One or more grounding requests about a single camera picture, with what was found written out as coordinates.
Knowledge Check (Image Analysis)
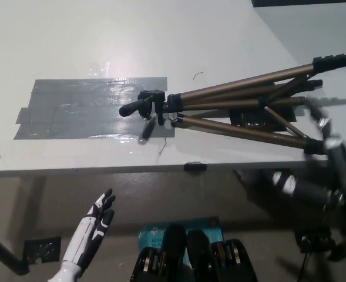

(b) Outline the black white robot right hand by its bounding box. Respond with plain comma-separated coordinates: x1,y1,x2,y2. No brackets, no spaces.
260,95,346,212

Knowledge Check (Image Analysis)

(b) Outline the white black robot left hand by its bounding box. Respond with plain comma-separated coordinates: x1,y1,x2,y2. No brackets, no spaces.
61,188,117,270

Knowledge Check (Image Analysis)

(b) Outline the bronze and black tripod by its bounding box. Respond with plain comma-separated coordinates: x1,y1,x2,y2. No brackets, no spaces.
119,53,346,156

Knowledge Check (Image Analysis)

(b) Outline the black floor foot block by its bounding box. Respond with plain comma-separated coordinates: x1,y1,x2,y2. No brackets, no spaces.
295,229,335,253

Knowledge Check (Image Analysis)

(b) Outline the black table leg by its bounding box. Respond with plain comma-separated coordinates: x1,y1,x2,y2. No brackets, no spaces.
0,228,29,276

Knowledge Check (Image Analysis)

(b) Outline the black tape patch on table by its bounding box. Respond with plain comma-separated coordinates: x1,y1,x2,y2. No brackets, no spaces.
228,82,297,127

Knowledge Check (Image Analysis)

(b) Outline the teal cardboard box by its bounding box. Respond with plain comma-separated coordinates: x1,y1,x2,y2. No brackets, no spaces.
136,216,222,265

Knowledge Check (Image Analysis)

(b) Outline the dark flat object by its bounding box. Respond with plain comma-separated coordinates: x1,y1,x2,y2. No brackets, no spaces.
251,0,304,6

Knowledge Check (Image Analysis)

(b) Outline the black cable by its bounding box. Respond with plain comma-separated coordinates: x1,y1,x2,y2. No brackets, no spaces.
299,252,312,282

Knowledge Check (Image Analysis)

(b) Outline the grey duct tape patch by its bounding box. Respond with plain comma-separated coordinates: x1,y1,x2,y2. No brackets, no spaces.
13,76,176,141

